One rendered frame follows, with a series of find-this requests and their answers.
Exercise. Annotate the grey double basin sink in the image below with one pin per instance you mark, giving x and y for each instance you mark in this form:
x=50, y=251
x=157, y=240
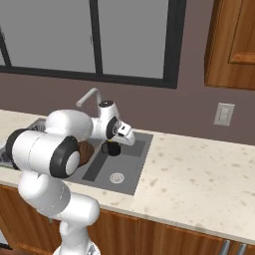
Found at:
x=132, y=166

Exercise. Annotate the black framed window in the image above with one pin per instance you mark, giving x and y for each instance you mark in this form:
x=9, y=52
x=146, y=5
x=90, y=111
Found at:
x=132, y=33

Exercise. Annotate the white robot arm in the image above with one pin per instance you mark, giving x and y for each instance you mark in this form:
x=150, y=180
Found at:
x=43, y=149

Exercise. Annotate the black mug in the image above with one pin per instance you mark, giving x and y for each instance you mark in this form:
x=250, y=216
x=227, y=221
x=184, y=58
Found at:
x=113, y=150

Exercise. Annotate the brown bowl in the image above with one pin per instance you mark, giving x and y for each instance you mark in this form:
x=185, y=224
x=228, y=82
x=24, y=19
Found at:
x=85, y=153

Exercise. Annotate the white wall switch plate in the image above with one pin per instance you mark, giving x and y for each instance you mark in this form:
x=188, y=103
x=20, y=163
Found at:
x=224, y=114

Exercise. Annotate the white appliance front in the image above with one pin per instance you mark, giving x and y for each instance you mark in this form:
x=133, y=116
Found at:
x=3, y=238

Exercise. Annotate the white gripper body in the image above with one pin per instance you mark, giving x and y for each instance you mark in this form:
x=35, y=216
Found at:
x=129, y=137

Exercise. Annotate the round silver sink drain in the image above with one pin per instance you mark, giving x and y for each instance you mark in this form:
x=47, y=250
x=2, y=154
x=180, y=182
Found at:
x=117, y=178

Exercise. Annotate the wooden wall cupboard door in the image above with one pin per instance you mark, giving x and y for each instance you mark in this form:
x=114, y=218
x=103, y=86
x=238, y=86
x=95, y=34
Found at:
x=232, y=43

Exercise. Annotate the grey sink tap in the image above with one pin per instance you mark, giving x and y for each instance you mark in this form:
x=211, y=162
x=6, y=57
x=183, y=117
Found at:
x=89, y=95

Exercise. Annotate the wooden base cupboard door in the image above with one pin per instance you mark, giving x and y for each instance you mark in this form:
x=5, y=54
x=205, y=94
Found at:
x=186, y=240
x=114, y=234
x=250, y=250
x=20, y=219

